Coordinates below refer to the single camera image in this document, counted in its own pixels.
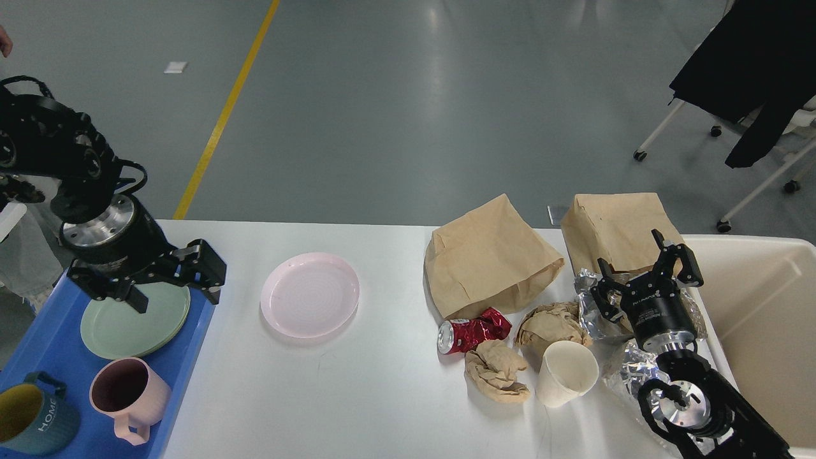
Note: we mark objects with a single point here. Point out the person in grey trousers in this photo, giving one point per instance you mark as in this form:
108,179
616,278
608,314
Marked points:
29,266

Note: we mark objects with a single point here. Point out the white paper cup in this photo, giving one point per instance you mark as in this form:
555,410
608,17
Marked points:
568,370

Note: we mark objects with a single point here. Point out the white side table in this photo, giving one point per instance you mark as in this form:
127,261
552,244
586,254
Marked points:
11,214

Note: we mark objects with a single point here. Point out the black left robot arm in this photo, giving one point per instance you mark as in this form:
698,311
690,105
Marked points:
40,136

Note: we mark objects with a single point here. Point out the lower crumpled foil wrapper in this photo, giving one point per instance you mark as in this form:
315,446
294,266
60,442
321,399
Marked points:
627,369

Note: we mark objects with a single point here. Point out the pink plate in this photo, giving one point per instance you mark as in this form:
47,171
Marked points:
310,295

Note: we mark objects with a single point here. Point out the beige plastic bin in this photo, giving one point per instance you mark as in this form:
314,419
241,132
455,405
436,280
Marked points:
759,294

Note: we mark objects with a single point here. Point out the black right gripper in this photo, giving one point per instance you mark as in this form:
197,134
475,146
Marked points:
652,304

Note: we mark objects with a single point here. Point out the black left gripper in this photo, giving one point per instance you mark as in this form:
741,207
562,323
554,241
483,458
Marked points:
113,250

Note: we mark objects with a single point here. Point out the crushed red soda can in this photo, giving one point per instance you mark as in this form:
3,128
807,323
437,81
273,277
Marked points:
464,335

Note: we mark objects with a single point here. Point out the crumpled foil wrapper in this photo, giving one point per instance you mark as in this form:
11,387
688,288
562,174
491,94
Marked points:
599,328
627,369

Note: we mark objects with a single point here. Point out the upper crumpled foil wrapper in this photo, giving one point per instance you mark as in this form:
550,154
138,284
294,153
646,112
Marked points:
599,328

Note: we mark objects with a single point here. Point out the teal and yellow mug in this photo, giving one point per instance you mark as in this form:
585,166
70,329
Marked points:
36,419

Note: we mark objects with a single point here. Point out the blue plastic tray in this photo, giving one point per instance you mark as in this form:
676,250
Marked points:
53,345

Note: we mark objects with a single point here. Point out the crumpled tan napkin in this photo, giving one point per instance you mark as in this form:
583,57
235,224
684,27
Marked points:
493,366

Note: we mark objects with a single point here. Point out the large brown paper bag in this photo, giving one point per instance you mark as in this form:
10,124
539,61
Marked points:
489,258

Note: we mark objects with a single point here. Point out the light green plate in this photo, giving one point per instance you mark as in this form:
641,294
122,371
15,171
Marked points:
112,329

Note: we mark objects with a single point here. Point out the crumpled brown paper ball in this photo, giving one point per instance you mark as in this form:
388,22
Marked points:
550,323

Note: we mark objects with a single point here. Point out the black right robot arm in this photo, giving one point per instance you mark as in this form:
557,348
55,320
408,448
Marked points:
697,409

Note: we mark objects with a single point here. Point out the pink mug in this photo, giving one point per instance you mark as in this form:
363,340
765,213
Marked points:
130,392

